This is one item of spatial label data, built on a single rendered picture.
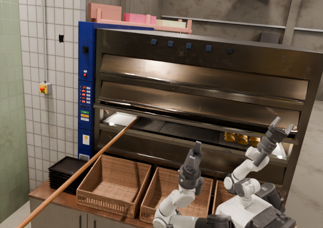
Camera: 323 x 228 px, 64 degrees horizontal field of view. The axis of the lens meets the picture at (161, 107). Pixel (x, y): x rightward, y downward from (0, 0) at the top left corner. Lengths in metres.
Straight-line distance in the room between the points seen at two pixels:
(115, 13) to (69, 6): 3.17
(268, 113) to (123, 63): 1.36
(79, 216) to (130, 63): 1.45
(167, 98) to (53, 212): 1.48
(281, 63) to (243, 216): 1.36
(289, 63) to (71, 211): 2.24
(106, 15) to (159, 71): 3.57
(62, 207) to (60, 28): 1.67
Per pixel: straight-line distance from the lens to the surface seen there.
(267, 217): 1.38
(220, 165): 2.55
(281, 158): 2.55
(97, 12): 5.66
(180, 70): 2.34
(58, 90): 2.88
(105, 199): 2.44
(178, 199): 1.19
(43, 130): 3.14
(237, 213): 1.33
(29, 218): 1.56
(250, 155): 1.60
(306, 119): 2.44
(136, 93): 2.48
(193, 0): 11.56
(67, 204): 2.62
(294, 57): 2.32
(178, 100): 2.38
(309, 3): 11.64
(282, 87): 2.34
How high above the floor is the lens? 2.17
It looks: 17 degrees down
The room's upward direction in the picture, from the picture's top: 6 degrees clockwise
